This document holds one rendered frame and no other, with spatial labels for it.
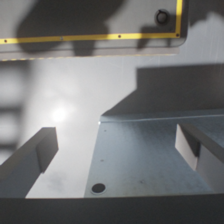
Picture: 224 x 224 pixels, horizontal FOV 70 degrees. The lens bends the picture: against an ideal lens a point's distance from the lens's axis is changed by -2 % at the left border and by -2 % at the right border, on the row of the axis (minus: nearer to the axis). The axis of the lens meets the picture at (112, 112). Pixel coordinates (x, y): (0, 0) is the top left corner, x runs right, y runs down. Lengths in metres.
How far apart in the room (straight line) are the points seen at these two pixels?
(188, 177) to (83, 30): 0.45
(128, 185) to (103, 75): 0.56
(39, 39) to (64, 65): 0.33
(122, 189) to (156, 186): 0.07
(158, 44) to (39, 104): 0.64
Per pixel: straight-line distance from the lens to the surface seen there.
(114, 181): 0.39
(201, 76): 0.92
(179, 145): 0.17
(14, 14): 0.57
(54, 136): 0.17
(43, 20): 0.53
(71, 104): 0.85
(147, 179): 0.40
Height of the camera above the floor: 0.81
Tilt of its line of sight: 74 degrees down
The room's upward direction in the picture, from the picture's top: 180 degrees counter-clockwise
